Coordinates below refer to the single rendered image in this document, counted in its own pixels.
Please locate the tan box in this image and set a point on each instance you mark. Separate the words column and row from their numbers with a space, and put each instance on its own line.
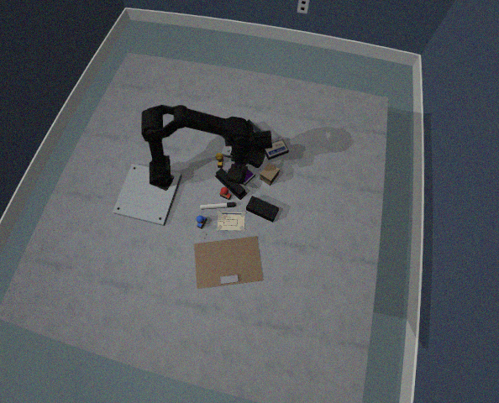
column 269, row 173

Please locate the white marker pen with black cap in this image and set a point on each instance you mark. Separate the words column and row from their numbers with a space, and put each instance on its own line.
column 218, row 205

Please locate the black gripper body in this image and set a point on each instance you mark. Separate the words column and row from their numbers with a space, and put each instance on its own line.
column 237, row 175

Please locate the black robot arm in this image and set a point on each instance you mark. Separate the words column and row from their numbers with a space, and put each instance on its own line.
column 236, row 132

